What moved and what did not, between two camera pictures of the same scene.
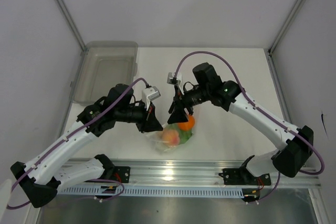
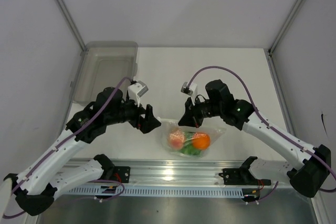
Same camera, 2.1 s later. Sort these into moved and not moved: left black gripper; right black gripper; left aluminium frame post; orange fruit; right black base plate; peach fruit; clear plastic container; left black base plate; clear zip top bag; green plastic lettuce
Moved: peach fruit; clear zip top bag; green plastic lettuce; orange fruit; right black gripper
Not moved: left aluminium frame post; clear plastic container; left black base plate; right black base plate; left black gripper
